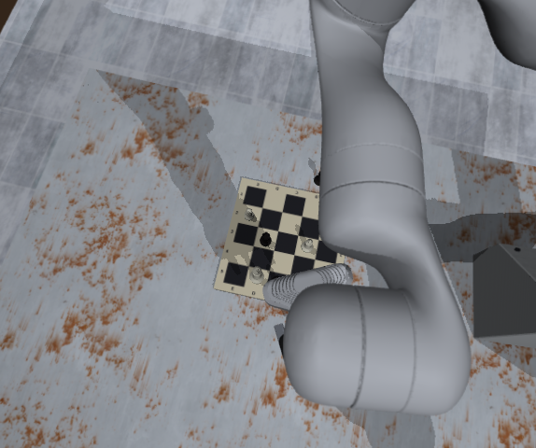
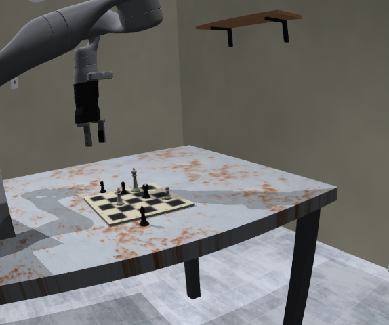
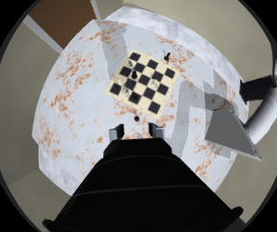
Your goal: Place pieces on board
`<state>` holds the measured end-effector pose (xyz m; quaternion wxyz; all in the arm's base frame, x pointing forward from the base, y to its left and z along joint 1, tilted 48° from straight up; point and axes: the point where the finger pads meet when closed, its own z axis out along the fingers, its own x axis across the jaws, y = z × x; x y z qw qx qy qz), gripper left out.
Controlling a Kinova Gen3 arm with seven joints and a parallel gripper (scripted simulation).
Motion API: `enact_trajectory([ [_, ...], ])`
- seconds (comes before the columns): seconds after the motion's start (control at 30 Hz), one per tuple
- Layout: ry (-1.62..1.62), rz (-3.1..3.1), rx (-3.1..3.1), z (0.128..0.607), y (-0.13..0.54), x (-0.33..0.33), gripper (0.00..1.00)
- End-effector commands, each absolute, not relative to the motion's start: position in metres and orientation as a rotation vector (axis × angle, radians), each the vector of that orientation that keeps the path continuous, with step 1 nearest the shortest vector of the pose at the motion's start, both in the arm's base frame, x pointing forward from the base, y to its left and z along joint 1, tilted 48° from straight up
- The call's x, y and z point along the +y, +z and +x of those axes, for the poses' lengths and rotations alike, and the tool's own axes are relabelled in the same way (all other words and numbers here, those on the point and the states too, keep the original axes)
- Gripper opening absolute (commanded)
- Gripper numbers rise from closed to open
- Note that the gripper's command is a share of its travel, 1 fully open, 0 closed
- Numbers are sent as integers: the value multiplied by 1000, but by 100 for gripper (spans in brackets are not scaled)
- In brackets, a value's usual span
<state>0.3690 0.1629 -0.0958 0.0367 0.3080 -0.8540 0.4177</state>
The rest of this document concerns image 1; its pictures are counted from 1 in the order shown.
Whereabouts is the white chess king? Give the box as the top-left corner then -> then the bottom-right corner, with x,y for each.
249,266 -> 264,284

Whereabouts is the white bishop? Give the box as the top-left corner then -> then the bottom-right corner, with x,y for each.
302,239 -> 313,253

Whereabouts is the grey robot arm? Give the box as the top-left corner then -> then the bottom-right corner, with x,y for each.
283,0 -> 536,415

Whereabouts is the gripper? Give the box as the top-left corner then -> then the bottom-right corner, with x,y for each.
262,263 -> 353,356

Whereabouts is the chessboard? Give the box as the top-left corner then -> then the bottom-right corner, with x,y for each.
214,177 -> 345,301

